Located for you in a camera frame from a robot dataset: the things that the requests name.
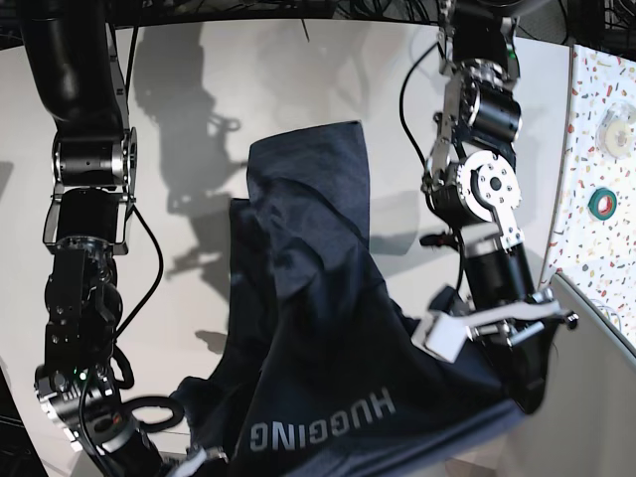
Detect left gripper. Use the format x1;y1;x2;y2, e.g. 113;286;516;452
470;290;578;414

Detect blue t-shirt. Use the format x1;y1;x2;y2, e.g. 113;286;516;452
174;121;523;476

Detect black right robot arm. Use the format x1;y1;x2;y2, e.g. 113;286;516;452
17;1;226;476

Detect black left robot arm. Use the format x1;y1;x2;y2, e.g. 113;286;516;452
412;1;577;414

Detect grey plastic bin right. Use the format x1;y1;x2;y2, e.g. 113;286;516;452
472;274;635;476

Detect terrazzo patterned side board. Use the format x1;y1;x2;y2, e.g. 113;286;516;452
538;45;635;342

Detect green tape roll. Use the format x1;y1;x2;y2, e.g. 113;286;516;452
587;188;618;221

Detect clear tape dispenser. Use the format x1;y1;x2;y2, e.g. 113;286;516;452
595;101;635;159

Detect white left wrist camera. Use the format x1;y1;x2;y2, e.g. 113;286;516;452
410;310;468;363

